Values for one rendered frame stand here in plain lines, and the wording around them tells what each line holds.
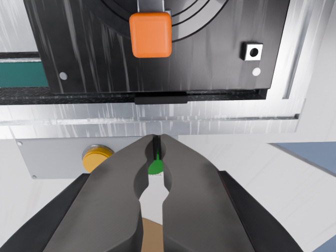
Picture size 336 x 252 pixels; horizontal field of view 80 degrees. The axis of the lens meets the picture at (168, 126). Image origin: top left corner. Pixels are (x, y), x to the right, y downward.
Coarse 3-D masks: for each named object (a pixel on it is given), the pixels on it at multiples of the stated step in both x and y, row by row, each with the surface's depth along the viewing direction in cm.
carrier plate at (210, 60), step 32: (32, 0) 18; (64, 0) 18; (256, 0) 18; (288, 0) 18; (32, 32) 19; (64, 32) 19; (96, 32) 19; (224, 32) 19; (256, 32) 19; (64, 64) 20; (96, 64) 21; (128, 64) 21; (160, 64) 21; (192, 64) 21; (224, 64) 21; (256, 64) 21
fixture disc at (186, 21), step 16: (96, 0) 16; (112, 0) 16; (128, 0) 16; (176, 0) 16; (192, 0) 16; (208, 0) 16; (224, 0) 16; (96, 16) 17; (112, 16) 17; (128, 16) 17; (176, 16) 17; (192, 16) 17; (208, 16) 17; (128, 32) 17; (176, 32) 17; (192, 32) 17
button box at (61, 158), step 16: (32, 144) 26; (48, 144) 26; (64, 144) 26; (80, 144) 26; (96, 144) 26; (112, 144) 26; (128, 144) 26; (32, 160) 27; (48, 160) 27; (64, 160) 27; (80, 160) 27; (32, 176) 28; (48, 176) 29; (64, 176) 29; (160, 176) 29
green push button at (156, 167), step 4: (156, 160) 26; (160, 160) 26; (152, 164) 26; (156, 164) 26; (160, 164) 26; (148, 168) 26; (152, 168) 26; (156, 168) 26; (160, 168) 26; (148, 172) 27; (152, 172) 27; (156, 172) 27
